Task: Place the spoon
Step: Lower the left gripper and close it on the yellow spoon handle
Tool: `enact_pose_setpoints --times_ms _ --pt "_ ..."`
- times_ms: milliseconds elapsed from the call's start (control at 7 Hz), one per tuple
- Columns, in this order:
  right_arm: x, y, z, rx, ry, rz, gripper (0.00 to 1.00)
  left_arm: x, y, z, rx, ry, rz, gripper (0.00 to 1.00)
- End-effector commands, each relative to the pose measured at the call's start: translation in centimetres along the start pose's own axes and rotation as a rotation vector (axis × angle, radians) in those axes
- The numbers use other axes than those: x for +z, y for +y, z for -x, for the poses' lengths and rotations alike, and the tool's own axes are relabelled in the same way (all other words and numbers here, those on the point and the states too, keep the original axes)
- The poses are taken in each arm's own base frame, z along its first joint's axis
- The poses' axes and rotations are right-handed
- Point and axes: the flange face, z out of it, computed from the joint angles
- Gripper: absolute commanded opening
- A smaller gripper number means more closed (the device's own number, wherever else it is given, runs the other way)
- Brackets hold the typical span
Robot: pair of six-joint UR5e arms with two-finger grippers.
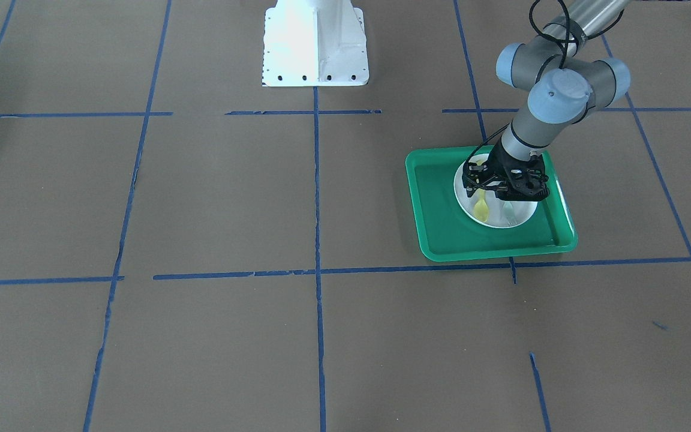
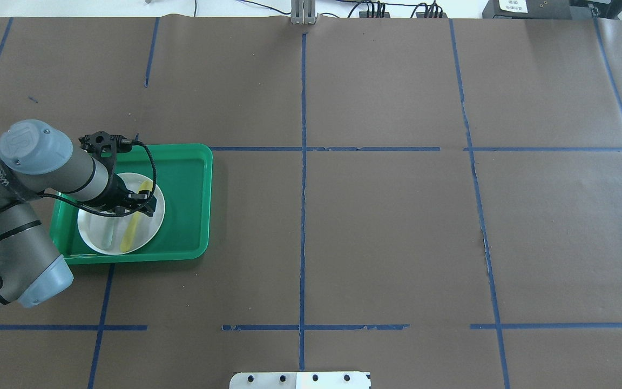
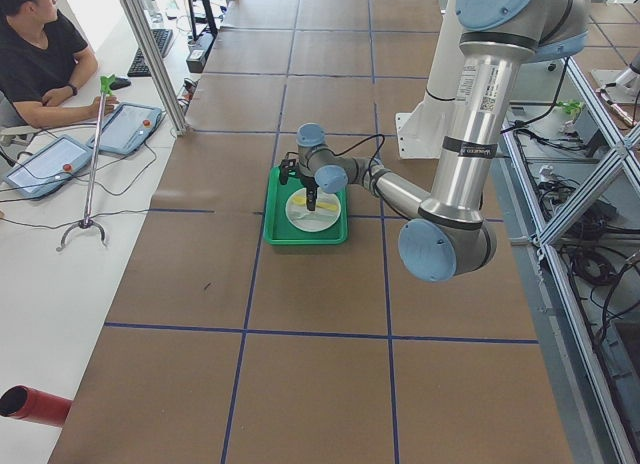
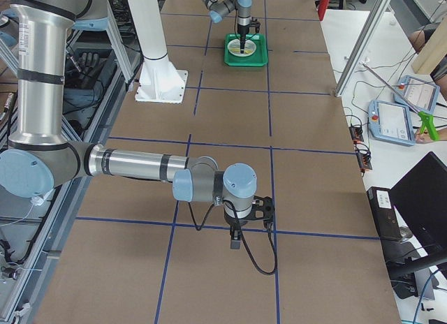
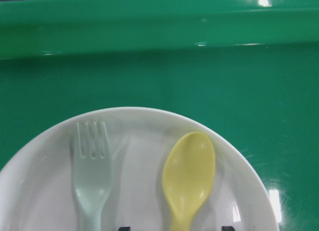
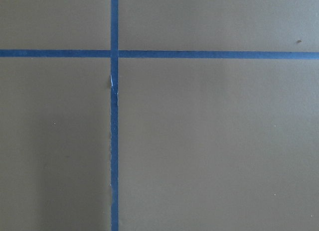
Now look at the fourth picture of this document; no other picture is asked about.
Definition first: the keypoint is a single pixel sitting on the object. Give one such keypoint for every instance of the black computer monitor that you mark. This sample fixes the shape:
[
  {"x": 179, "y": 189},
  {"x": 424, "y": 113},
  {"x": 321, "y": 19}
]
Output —
[{"x": 420, "y": 199}]

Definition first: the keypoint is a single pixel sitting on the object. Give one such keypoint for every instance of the near blue teach pendant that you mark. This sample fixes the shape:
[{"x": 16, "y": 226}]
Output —
[{"x": 391, "y": 122}]

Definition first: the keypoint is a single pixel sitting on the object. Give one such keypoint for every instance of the orange black adapter lower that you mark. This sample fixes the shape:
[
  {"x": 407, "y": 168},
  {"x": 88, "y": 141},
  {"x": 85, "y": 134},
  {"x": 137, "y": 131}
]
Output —
[{"x": 364, "y": 160}]

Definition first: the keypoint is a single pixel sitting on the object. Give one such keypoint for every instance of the far blue teach pendant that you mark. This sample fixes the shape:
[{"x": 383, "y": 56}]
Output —
[{"x": 421, "y": 93}]

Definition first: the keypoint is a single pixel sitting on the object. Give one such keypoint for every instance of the white round plate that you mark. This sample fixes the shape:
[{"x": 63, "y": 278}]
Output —
[{"x": 235, "y": 43}]

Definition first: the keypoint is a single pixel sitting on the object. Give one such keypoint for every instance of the seated person black shirt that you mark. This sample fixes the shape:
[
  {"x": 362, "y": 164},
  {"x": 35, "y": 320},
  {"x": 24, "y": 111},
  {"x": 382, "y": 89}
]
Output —
[{"x": 430, "y": 46}]

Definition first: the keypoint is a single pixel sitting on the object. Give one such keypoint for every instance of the aluminium frame post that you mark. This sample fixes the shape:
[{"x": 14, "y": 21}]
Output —
[{"x": 359, "y": 48}]

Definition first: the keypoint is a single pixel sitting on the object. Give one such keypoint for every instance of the green plastic tray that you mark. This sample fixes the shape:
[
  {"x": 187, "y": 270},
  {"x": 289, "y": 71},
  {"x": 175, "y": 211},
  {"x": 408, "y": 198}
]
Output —
[{"x": 258, "y": 59}]

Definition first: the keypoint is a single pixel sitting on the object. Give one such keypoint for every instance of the orange black adapter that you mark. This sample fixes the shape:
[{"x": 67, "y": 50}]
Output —
[
  {"x": 356, "y": 133},
  {"x": 364, "y": 160}
]

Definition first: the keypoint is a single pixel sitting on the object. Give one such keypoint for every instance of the black box device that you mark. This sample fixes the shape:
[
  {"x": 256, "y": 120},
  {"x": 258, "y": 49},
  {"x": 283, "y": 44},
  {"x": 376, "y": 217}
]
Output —
[{"x": 383, "y": 212}]

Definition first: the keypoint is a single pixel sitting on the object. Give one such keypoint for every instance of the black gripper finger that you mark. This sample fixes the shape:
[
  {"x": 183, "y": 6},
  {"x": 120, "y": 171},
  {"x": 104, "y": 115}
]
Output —
[{"x": 235, "y": 238}]

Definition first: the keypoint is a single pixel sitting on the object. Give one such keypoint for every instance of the orange black adapter upper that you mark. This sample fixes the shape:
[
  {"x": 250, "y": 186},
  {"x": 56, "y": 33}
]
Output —
[{"x": 356, "y": 133}]

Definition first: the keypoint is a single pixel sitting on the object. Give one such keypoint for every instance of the yellow plastic spoon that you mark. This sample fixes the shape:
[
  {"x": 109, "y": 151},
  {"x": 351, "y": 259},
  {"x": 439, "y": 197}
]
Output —
[{"x": 238, "y": 53}]

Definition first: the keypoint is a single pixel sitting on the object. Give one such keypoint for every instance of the red cylinder tube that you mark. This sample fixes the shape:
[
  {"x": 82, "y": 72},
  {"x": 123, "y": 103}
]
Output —
[{"x": 322, "y": 7}]

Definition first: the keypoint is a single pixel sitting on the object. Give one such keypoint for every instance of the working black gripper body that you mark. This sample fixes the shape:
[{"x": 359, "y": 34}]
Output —
[{"x": 242, "y": 30}]

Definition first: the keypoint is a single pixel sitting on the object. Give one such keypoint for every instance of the blue teach pendant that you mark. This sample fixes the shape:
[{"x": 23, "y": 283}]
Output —
[
  {"x": 391, "y": 122},
  {"x": 421, "y": 93}
]

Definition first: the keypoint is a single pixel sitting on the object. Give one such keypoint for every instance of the working silver robot arm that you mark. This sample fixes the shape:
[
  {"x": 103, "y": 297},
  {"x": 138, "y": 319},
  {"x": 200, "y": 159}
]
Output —
[{"x": 227, "y": 4}]

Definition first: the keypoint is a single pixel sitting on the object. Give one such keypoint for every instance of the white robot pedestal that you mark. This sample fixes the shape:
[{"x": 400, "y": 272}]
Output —
[{"x": 159, "y": 80}]

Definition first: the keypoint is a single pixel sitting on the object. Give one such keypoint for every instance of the working black gripper finger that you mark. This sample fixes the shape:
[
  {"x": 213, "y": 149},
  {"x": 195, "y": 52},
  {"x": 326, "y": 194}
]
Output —
[{"x": 242, "y": 43}]

